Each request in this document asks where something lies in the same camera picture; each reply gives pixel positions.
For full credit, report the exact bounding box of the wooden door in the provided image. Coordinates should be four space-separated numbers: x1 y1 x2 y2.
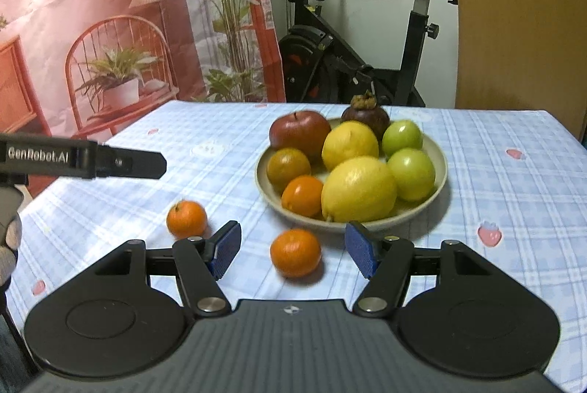
447 0 587 144

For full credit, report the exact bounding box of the large yellow lemon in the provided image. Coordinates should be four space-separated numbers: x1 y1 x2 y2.
320 156 398 223

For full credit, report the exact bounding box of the beige round plate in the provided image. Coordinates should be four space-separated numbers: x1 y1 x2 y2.
254 118 449 233

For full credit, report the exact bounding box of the black exercise bike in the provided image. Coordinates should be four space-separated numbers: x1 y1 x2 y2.
261 0 459 107

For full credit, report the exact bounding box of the greenish orange tangerine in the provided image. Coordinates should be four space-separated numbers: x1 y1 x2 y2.
266 147 312 193

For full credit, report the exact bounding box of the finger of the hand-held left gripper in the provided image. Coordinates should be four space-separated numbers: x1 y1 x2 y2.
87 140 167 180

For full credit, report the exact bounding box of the blue plaid tablecloth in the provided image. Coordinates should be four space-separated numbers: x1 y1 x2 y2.
7 100 587 393

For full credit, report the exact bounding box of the small red fruit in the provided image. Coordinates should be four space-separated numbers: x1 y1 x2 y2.
340 91 391 139

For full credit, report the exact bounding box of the small yellow lemon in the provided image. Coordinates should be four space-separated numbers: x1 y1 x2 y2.
321 121 380 172

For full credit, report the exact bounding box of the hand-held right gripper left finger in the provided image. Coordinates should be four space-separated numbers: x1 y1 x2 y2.
94 220 243 317

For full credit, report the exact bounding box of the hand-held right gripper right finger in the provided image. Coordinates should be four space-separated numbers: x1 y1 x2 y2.
345 220 495 317

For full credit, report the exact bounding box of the person's left hand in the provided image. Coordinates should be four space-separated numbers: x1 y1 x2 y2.
0 212 23 284

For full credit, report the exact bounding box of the red apple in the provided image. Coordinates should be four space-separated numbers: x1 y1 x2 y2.
269 110 332 162

